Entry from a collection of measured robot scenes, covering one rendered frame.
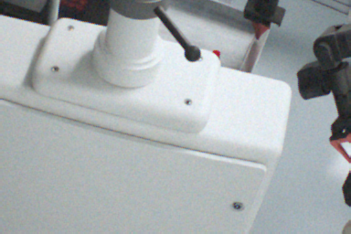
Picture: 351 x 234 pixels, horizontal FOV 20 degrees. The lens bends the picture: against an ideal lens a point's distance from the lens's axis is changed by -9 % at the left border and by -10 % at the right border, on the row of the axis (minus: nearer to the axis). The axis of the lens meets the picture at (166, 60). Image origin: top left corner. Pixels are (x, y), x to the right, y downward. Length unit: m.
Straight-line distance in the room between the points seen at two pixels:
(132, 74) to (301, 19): 2.82
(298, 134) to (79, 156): 2.27
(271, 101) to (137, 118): 0.21
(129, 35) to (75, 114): 0.15
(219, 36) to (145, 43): 1.24
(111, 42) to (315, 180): 2.23
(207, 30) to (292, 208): 1.01
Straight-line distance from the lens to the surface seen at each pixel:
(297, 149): 3.71
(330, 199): 3.58
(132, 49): 1.46
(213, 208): 1.58
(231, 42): 2.68
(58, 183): 1.61
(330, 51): 1.99
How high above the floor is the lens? 2.61
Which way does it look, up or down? 42 degrees down
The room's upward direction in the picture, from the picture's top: 12 degrees clockwise
